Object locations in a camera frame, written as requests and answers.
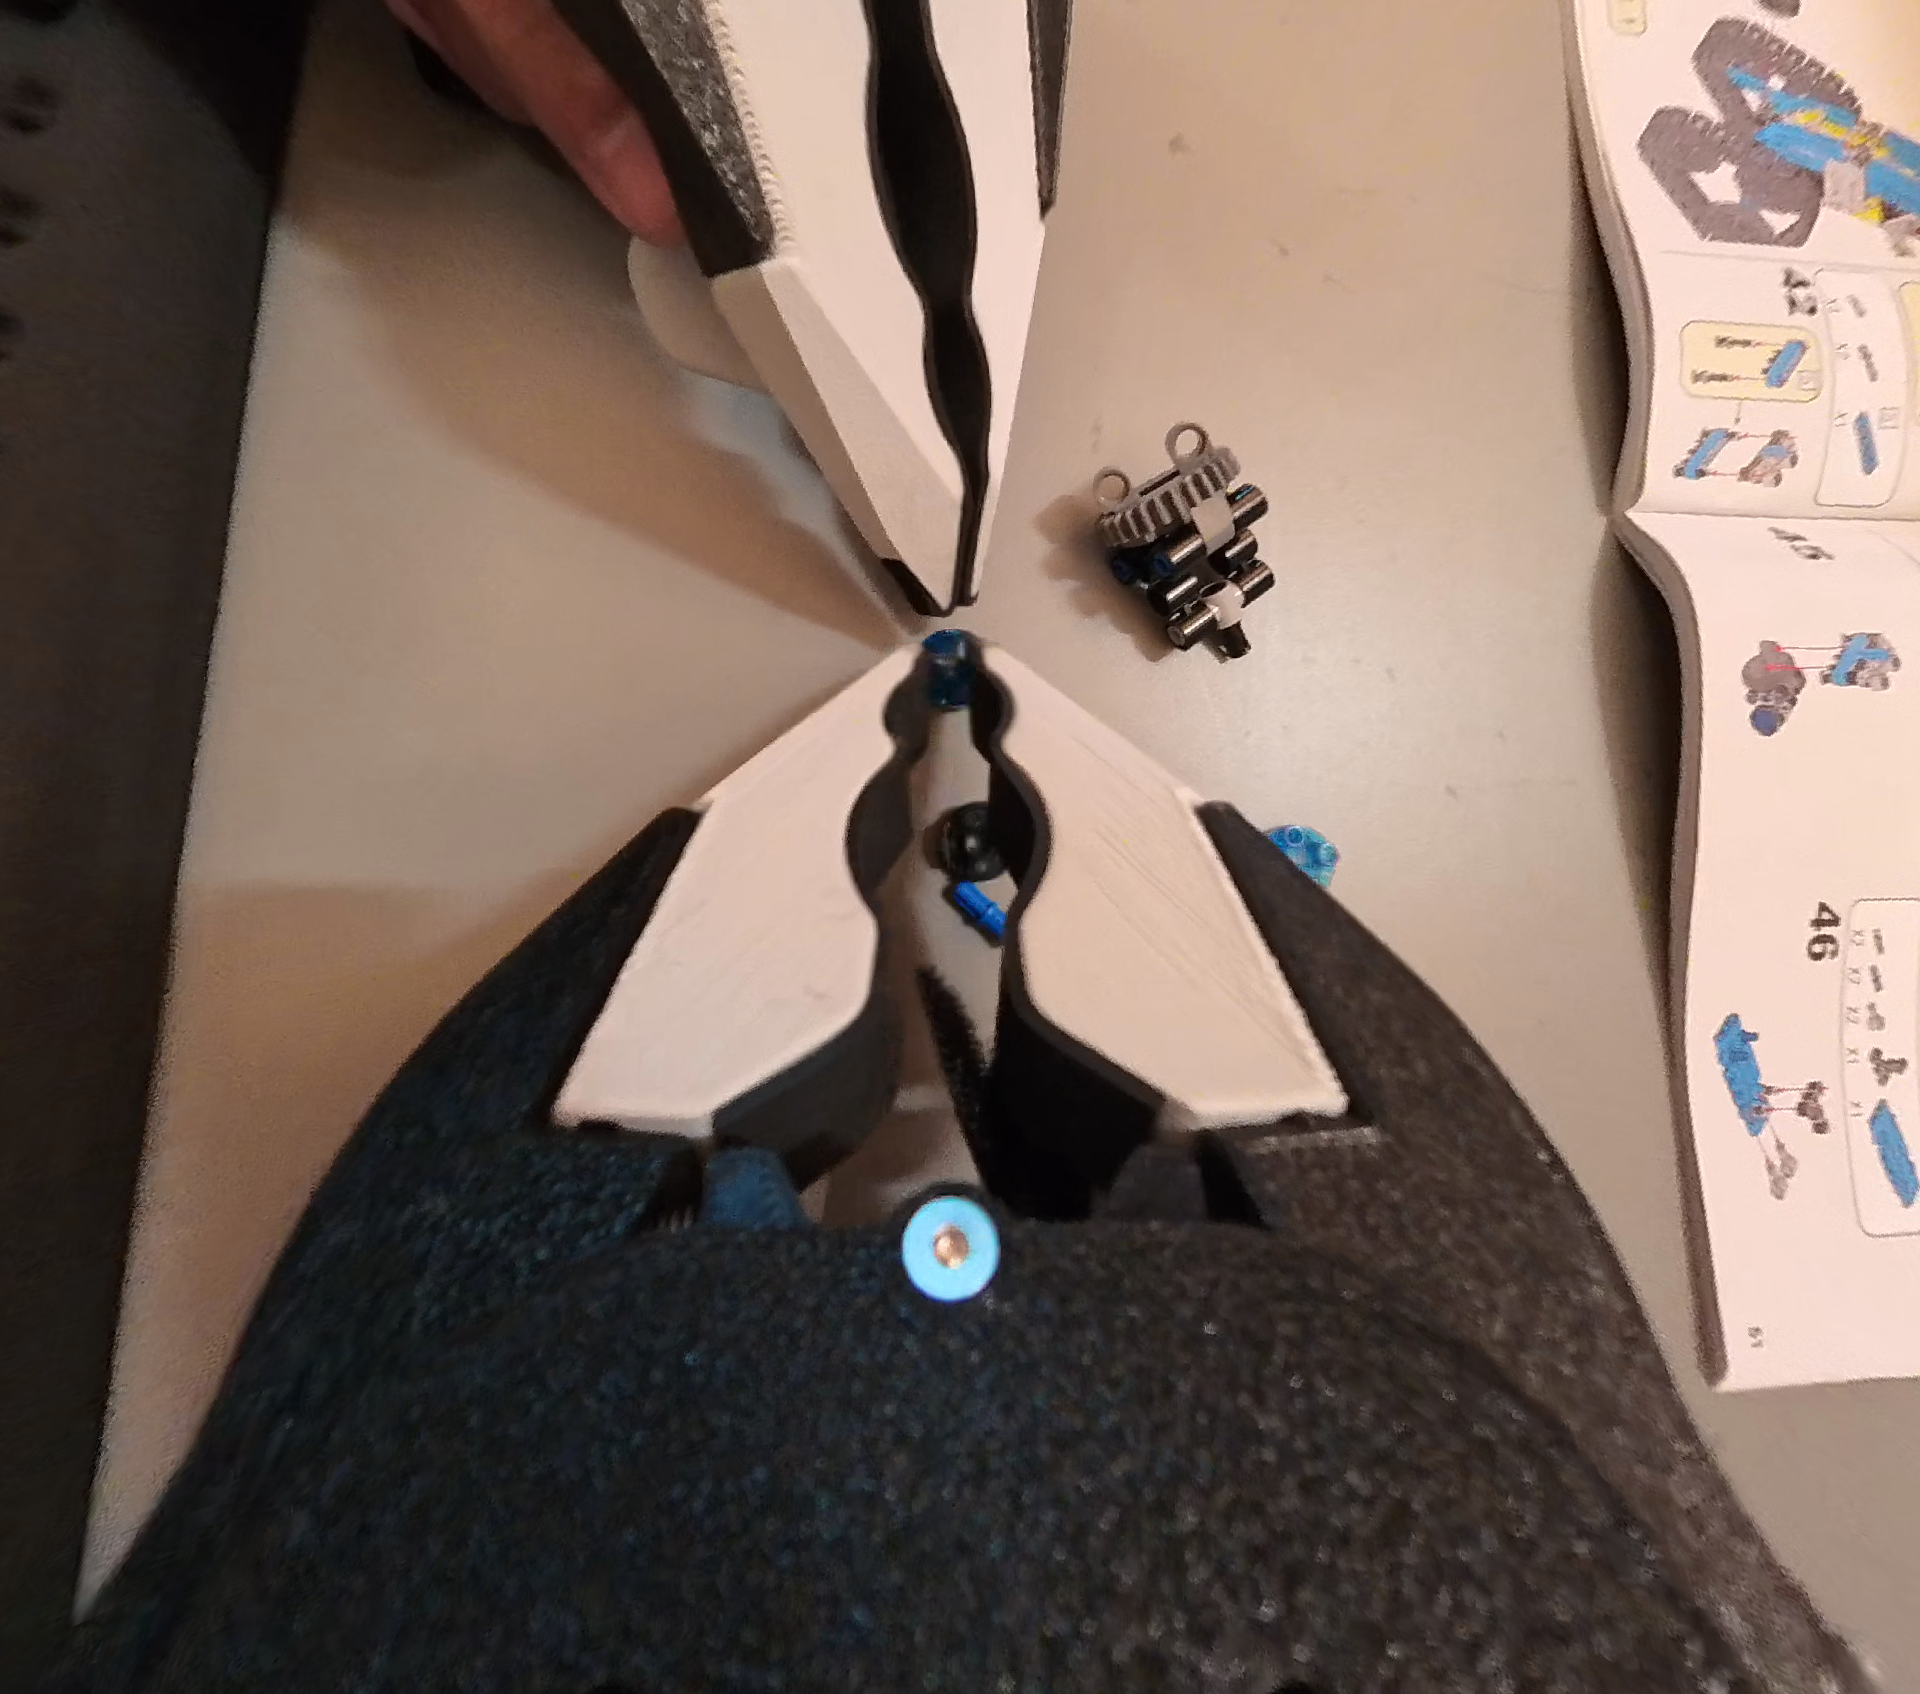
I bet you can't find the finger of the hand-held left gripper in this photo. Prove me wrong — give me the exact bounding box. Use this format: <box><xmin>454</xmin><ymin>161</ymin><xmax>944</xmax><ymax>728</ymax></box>
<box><xmin>648</xmin><ymin>0</ymin><xmax>980</xmax><ymax>620</ymax></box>
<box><xmin>912</xmin><ymin>0</ymin><xmax>1051</xmax><ymax>615</ymax></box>

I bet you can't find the grey desk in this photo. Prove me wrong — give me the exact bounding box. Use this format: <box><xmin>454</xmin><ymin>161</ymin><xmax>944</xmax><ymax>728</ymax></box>
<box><xmin>73</xmin><ymin>0</ymin><xmax>1920</xmax><ymax>1623</ymax></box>

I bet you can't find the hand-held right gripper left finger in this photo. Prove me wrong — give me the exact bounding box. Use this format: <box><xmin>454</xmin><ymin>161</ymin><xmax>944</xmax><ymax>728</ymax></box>
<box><xmin>552</xmin><ymin>640</ymin><xmax>944</xmax><ymax>1191</ymax></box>

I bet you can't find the grey gear brick assembly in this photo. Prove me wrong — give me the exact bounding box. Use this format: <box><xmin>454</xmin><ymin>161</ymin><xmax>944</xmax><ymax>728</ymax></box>
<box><xmin>1093</xmin><ymin>422</ymin><xmax>1278</xmax><ymax>663</ymax></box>

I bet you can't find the instruction booklet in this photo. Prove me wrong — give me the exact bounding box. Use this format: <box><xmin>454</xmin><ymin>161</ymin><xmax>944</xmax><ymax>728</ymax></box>
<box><xmin>1543</xmin><ymin>0</ymin><xmax>1920</xmax><ymax>1394</ymax></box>

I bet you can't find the person's left hand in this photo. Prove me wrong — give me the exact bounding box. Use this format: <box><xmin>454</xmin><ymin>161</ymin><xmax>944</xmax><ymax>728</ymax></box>
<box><xmin>336</xmin><ymin>0</ymin><xmax>696</xmax><ymax>245</ymax></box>

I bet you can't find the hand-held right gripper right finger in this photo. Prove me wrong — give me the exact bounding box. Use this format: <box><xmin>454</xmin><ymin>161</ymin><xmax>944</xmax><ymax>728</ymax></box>
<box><xmin>964</xmin><ymin>638</ymin><xmax>1349</xmax><ymax>1137</ymax></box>

